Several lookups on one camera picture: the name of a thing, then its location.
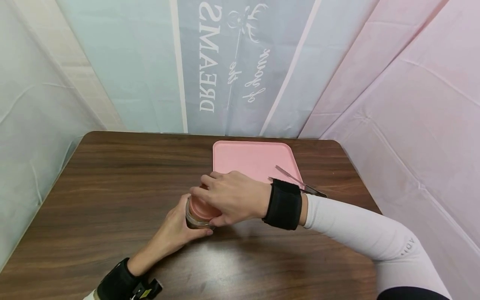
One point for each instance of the person's right hand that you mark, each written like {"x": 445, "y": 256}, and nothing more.
{"x": 236, "y": 198}

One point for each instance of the person's left hand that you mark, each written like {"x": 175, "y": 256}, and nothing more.
{"x": 168, "y": 238}

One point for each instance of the person's left thumb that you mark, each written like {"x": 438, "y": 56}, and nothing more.
{"x": 198, "y": 232}

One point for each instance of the person's left fingers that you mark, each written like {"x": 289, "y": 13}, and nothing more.
{"x": 182, "y": 205}

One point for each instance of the person's right thumb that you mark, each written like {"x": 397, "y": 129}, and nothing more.
{"x": 217, "y": 221}

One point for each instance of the person's right index finger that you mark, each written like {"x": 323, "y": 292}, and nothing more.
{"x": 204, "y": 195}

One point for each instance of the person's right middle finger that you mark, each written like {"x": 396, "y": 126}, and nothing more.
{"x": 212, "y": 180}

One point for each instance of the pink jar lid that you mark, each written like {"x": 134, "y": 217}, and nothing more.
{"x": 202, "y": 207}

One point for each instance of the glass jar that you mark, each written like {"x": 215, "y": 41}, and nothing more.
{"x": 195, "y": 220}

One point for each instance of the pink tray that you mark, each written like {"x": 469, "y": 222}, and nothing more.
{"x": 255, "y": 160}

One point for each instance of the black wrist band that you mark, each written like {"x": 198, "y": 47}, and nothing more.
{"x": 284, "y": 205}
{"x": 123, "y": 283}

